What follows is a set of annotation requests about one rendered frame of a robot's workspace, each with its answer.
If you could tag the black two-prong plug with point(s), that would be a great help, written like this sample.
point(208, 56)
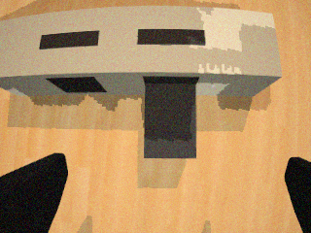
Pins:
point(169, 118)

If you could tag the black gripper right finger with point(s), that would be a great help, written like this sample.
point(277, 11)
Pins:
point(298, 180)

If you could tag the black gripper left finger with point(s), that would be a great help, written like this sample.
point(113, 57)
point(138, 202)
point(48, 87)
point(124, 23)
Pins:
point(30, 195)

